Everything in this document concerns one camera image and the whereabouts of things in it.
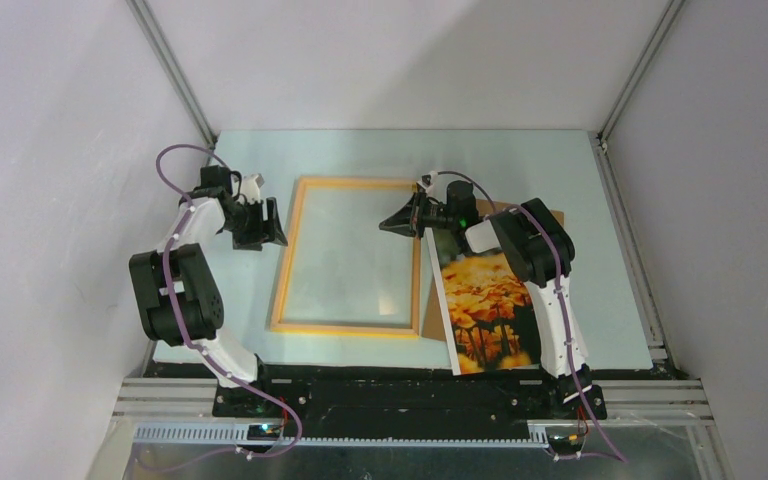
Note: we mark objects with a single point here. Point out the yellow wooden picture frame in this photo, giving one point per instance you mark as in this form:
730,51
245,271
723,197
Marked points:
340,274

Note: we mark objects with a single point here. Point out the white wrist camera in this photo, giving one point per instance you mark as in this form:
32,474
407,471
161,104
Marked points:
426,184
249,189

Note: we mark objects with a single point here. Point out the aluminium corner post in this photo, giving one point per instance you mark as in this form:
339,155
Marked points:
643,63
157,40

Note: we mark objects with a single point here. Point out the brown cardboard backing board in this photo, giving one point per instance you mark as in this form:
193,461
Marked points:
433,324

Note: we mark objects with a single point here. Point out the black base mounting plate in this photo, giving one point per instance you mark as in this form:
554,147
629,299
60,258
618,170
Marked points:
398,404

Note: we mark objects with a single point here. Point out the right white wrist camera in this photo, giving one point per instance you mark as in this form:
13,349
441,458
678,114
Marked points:
426,184

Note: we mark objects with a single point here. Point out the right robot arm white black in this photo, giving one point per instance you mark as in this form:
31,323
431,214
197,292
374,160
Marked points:
539,252

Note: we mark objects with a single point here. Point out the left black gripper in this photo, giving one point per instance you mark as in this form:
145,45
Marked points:
274,233

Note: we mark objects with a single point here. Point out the aluminium extrusion rail front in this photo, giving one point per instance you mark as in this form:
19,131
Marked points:
180,411

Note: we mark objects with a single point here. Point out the orange flower photo print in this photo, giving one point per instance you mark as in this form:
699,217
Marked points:
487,315

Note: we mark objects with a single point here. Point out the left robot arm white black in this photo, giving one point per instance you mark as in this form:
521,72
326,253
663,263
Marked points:
178,299

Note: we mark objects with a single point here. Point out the right aluminium corner post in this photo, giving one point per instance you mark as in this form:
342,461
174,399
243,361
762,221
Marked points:
643,63

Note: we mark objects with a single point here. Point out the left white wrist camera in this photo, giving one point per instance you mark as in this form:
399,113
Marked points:
249,189

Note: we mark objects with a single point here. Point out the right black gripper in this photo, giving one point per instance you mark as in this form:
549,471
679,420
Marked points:
405,221

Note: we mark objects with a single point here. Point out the left aluminium corner post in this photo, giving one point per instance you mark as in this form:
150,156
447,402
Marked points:
157,40

